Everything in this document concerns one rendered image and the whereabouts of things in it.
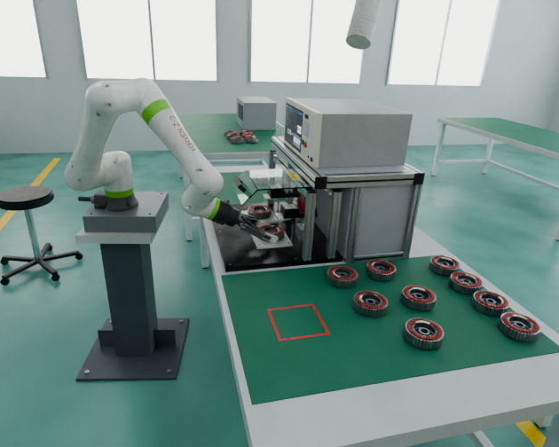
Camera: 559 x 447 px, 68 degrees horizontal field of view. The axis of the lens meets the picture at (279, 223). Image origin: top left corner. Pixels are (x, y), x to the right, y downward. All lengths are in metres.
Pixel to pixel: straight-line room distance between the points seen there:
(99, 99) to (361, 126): 0.93
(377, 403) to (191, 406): 1.17
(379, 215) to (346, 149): 0.29
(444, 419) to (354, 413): 0.21
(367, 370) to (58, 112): 5.83
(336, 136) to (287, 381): 0.90
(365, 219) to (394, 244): 0.19
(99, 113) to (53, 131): 4.99
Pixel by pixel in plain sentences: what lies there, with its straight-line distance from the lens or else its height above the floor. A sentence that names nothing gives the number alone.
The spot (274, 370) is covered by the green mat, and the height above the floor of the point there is 0.75.
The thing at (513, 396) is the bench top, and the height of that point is 0.75.
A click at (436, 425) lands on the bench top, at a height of 0.75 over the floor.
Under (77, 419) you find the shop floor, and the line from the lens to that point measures 2.19.
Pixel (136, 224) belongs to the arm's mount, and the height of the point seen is 0.79.
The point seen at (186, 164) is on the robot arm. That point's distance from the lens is 1.56.
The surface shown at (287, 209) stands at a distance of 1.71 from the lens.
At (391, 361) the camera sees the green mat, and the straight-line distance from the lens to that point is 1.25.
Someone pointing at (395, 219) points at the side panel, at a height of 0.92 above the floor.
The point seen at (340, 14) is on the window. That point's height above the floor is 1.94.
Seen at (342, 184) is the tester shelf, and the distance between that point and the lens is 1.53.
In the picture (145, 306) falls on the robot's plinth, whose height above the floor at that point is 0.33.
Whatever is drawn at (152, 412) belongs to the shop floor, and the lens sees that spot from 2.13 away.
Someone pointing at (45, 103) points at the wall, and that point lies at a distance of 6.53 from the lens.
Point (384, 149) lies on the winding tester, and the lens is 1.70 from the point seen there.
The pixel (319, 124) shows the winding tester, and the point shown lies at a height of 1.28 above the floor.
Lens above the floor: 1.55
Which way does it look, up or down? 24 degrees down
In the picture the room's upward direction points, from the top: 3 degrees clockwise
